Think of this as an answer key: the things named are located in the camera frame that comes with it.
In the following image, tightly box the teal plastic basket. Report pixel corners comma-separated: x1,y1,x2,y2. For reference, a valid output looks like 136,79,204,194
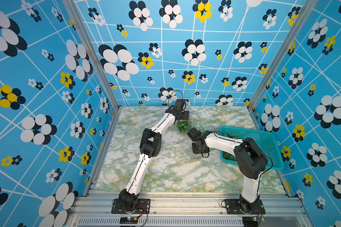
219,126,284,170

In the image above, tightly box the green pepper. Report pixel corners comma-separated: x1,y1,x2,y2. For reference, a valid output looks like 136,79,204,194
225,133,241,140

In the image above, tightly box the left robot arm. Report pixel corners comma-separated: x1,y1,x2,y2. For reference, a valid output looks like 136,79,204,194
118,99,189,212

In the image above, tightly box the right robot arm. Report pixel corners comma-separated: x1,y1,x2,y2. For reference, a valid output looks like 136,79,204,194
187,128,271,214

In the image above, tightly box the right circuit board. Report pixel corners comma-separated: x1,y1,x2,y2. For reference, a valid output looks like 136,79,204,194
242,217,265,227

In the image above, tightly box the circuit board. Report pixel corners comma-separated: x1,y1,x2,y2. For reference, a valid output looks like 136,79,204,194
119,216,139,225
242,217,265,227

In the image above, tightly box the left circuit board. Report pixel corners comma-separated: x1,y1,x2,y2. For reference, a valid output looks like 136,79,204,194
119,216,139,225

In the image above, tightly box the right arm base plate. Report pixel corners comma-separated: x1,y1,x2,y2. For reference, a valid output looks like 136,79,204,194
221,199,266,215

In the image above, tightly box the aluminium front rail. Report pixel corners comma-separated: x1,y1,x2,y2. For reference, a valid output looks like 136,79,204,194
66,191,313,227

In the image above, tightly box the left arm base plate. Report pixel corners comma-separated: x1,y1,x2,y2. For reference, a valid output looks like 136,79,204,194
111,199,151,214

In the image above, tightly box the left frame post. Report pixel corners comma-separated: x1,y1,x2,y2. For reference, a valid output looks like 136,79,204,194
63,0,120,111

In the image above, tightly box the frame post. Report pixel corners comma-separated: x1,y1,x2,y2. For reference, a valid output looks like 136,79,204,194
248,0,319,110
63,0,120,111

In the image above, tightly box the right frame post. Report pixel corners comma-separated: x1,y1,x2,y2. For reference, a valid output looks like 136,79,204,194
248,0,319,110

